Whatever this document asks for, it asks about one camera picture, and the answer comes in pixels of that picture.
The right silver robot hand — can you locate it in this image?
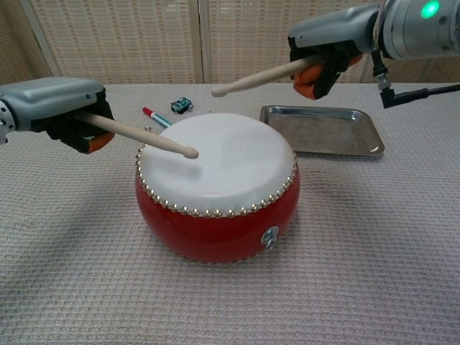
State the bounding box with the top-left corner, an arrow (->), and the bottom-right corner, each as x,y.
287,4 -> 382,101

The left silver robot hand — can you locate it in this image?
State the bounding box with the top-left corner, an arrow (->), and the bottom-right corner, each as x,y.
0,75 -> 116,155

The wooden drumstick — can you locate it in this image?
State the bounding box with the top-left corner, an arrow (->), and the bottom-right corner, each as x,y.
75,111 -> 200,160
211,57 -> 318,98

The stainless steel tray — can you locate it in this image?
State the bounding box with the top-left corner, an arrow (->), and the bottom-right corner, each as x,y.
259,103 -> 385,157

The red drum with white skin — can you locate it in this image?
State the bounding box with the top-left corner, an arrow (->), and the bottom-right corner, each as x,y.
134,113 -> 300,265

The woven folding screen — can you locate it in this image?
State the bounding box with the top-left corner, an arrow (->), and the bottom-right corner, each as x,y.
0,0 -> 460,86

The marker pen with red cap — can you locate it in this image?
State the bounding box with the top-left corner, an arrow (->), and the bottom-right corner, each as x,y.
142,106 -> 174,129

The small green circuit module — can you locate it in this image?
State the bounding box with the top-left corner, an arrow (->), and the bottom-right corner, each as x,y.
170,96 -> 194,114

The beige waffle-weave tablecloth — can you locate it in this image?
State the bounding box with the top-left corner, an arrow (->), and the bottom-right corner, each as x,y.
0,83 -> 460,345

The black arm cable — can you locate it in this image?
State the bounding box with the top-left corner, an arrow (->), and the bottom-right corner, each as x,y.
371,50 -> 460,110

